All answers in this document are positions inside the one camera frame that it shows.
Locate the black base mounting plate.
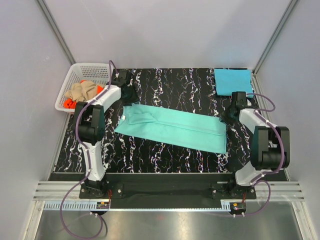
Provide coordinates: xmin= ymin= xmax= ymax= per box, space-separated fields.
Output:
xmin=79 ymin=173 xmax=257 ymax=211

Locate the beige t shirt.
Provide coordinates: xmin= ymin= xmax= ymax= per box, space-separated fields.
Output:
xmin=64 ymin=80 xmax=99 ymax=102

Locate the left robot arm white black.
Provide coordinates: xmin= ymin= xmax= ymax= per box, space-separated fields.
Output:
xmin=74 ymin=69 xmax=139 ymax=198

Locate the orange connector board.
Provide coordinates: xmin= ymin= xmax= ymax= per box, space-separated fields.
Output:
xmin=96 ymin=201 xmax=110 ymax=209
xmin=230 ymin=202 xmax=247 ymax=211

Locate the left orange connector board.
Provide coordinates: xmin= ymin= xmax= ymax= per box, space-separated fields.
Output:
xmin=96 ymin=201 xmax=110 ymax=209

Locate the right orange connector board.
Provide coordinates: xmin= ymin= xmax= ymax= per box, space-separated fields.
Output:
xmin=230 ymin=202 xmax=247 ymax=211

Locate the white plastic laundry basket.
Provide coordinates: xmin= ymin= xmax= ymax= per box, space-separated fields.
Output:
xmin=54 ymin=62 xmax=114 ymax=114

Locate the orange t shirt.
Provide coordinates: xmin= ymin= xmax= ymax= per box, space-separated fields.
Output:
xmin=63 ymin=84 xmax=104 ymax=110

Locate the teal t shirt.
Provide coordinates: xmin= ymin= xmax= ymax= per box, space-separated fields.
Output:
xmin=114 ymin=104 xmax=227 ymax=154

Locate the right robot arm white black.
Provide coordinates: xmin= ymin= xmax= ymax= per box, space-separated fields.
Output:
xmin=220 ymin=91 xmax=290 ymax=199

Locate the folded blue t shirt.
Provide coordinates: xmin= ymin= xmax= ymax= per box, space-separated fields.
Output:
xmin=214 ymin=68 xmax=253 ymax=97

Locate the aluminium rail frame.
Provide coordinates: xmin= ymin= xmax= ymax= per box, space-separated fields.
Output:
xmin=33 ymin=181 xmax=305 ymax=212

